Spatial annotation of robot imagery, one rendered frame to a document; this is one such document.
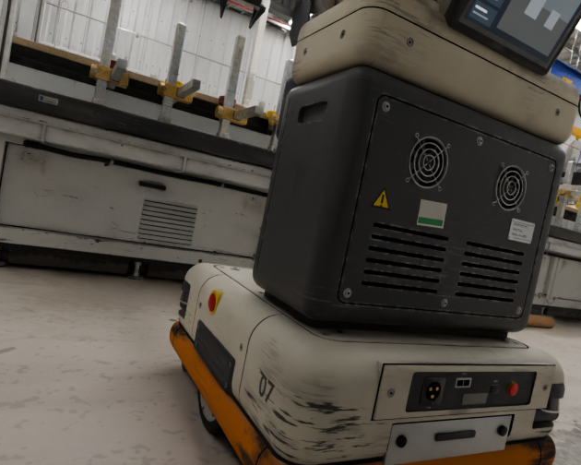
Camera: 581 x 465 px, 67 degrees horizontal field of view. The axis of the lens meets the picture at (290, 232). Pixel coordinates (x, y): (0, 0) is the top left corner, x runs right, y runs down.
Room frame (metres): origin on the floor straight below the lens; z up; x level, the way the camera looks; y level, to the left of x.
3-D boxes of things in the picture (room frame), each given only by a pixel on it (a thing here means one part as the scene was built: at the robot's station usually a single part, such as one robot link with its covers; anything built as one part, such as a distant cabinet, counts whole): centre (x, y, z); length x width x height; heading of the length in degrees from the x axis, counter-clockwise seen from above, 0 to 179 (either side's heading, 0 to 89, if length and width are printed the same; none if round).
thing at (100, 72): (1.69, 0.79, 0.82); 0.14 x 0.06 x 0.05; 118
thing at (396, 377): (0.71, -0.34, 0.23); 0.41 x 0.02 x 0.08; 118
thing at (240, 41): (1.91, 0.37, 0.90); 0.04 x 0.04 x 0.48; 28
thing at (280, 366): (0.98, -0.17, 0.16); 0.67 x 0.64 x 0.25; 28
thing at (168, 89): (1.81, 0.57, 0.83); 0.14 x 0.06 x 0.05; 118
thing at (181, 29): (1.80, 0.59, 0.86); 0.04 x 0.04 x 0.48; 28
